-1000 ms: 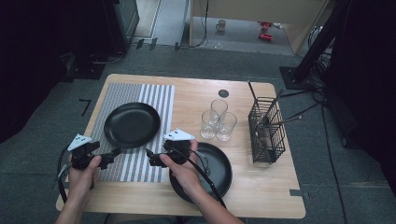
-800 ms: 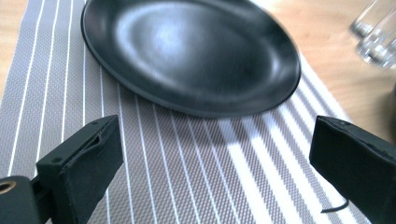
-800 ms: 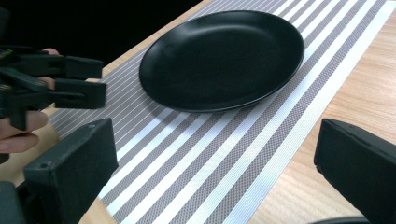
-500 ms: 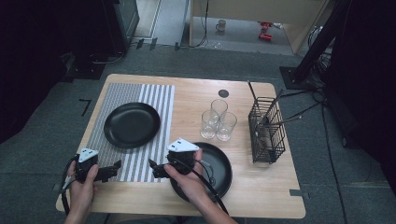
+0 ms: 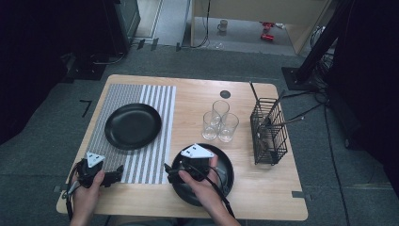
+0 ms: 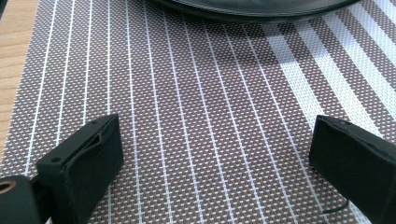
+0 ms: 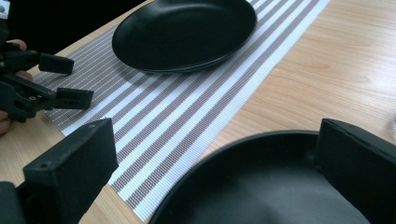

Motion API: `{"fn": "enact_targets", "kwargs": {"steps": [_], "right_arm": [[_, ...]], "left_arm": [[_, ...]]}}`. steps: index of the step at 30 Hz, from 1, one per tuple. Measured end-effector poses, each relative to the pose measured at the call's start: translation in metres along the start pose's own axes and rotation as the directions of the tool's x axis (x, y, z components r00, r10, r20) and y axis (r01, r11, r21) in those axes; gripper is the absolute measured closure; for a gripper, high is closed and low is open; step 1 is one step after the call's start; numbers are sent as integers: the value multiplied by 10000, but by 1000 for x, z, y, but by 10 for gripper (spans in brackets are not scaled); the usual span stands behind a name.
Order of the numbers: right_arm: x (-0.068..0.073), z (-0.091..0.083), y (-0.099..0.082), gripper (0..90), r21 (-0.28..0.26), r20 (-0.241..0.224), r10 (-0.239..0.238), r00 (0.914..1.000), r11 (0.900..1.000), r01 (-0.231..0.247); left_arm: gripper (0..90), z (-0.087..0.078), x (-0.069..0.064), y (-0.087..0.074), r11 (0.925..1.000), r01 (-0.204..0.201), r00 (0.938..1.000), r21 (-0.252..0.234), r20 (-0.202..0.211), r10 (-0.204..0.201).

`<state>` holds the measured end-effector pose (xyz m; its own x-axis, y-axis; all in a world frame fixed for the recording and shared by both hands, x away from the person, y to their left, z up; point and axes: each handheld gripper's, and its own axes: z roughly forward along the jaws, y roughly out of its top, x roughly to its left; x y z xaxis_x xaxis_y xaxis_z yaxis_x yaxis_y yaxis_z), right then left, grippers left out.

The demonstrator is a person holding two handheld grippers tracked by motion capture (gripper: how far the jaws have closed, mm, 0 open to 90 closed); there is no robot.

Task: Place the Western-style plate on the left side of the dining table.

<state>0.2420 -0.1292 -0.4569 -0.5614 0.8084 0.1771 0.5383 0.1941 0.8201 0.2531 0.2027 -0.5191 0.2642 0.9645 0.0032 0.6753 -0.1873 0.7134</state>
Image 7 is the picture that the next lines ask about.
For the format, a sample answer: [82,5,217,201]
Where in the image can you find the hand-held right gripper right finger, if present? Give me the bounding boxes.
[313,118,396,224]

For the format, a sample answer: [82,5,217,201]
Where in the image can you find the black plate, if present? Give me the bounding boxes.
[148,130,372,224]
[111,0,258,75]

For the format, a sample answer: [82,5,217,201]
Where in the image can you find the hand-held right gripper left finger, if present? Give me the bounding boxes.
[22,117,120,224]

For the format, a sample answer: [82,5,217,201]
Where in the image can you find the grey white striped placemat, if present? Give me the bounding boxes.
[32,0,332,222]

